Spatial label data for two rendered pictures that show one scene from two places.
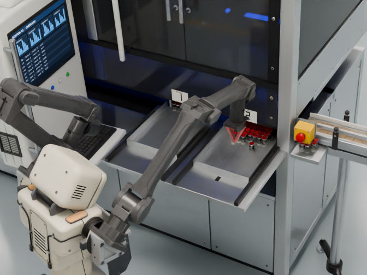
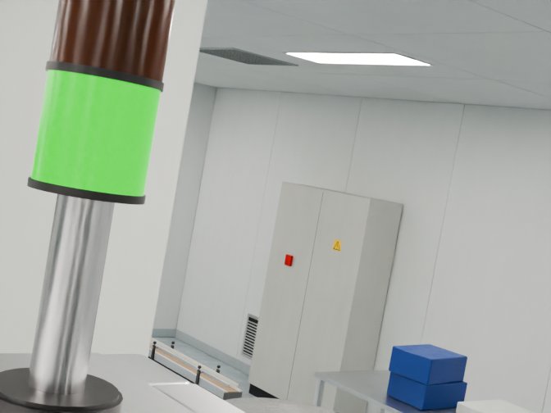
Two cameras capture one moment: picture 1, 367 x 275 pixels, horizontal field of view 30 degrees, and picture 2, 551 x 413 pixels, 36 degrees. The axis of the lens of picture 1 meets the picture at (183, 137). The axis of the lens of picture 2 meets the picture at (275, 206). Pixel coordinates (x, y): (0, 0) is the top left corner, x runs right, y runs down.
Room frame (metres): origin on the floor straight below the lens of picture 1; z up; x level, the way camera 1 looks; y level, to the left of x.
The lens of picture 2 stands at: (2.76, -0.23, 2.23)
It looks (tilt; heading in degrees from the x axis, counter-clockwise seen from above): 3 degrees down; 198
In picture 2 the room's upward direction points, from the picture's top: 10 degrees clockwise
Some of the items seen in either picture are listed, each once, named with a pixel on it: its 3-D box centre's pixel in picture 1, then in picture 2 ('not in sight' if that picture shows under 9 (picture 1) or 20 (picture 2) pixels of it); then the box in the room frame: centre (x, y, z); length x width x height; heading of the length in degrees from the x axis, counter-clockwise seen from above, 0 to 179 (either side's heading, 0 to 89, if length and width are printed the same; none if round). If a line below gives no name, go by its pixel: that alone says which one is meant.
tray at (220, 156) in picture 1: (238, 149); not in sight; (2.32, -0.23, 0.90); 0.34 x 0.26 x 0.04; 147
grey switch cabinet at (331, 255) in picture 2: not in sight; (319, 302); (-4.72, -2.13, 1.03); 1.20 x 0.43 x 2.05; 57
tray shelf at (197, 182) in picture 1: (196, 152); not in sight; (2.36, -0.05, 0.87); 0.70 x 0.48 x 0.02; 57
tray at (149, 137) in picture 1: (171, 129); not in sight; (2.51, 0.05, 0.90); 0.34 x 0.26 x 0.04; 147
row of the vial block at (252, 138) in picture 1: (247, 137); not in sight; (2.40, -0.28, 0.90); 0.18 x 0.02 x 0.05; 57
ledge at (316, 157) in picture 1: (310, 150); not in sight; (2.31, -0.54, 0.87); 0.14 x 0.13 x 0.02; 147
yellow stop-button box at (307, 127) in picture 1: (305, 131); not in sight; (2.29, -0.51, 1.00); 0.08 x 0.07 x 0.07; 147
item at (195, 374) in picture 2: not in sight; (90, 313); (-2.63, -3.25, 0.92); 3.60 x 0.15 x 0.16; 57
